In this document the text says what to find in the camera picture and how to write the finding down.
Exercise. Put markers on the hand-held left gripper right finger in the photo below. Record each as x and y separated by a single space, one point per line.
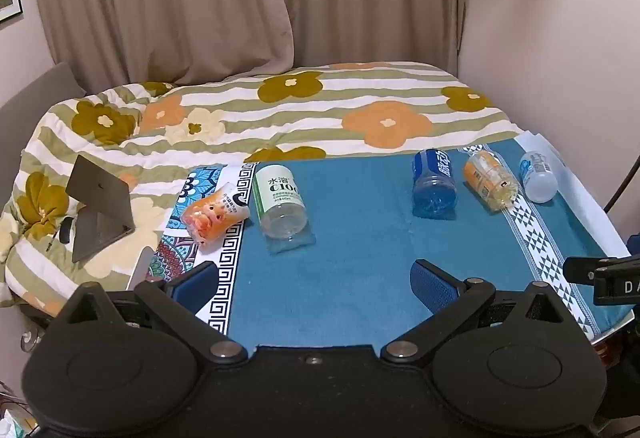
431 285

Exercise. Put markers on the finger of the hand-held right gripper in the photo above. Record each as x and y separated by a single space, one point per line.
582 269

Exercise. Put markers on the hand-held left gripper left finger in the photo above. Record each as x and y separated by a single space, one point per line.
196 285

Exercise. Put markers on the orange snack packet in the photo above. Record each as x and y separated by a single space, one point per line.
212 218

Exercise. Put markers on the blue label clear cup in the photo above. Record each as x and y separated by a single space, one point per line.
434 183

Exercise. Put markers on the small pale blue label cup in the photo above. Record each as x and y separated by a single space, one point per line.
537 175

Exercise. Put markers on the green label clear cup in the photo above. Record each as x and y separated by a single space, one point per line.
277 200

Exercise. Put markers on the orange label clear cup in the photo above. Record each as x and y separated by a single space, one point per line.
487 175

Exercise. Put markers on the grey flat device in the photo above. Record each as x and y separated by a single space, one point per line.
141 268

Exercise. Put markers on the blue patterned tablecloth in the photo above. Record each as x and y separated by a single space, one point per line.
360 243

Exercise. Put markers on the floral striped blanket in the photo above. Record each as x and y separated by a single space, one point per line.
300 118

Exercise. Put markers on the grey headboard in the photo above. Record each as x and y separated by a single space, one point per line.
35 93

